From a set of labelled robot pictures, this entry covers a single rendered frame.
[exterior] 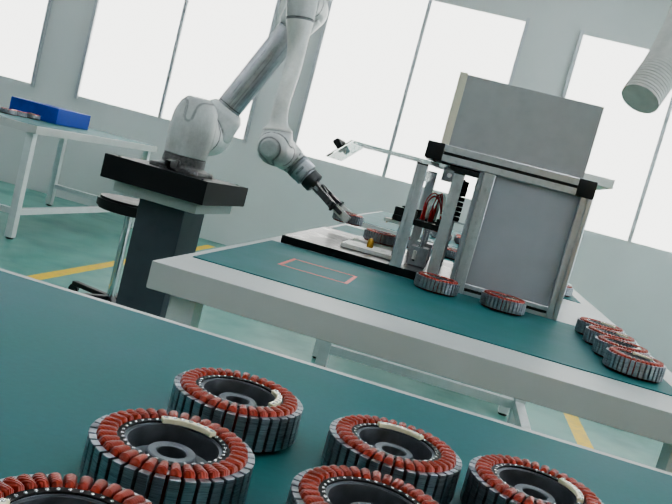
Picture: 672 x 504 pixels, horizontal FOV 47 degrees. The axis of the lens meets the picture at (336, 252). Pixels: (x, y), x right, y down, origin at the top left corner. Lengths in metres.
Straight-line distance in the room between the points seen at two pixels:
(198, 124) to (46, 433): 2.24
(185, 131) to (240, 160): 4.52
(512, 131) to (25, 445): 1.75
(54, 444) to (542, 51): 6.70
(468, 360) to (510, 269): 0.78
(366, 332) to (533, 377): 0.28
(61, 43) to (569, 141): 6.50
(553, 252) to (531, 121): 0.36
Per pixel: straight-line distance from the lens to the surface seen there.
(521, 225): 2.05
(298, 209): 7.14
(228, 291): 1.34
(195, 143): 2.78
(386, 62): 7.11
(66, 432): 0.62
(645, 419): 1.35
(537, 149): 2.16
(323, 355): 3.52
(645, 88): 3.38
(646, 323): 7.22
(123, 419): 0.56
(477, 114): 2.16
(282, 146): 2.58
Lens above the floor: 0.99
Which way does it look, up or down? 6 degrees down
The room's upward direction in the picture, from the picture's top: 15 degrees clockwise
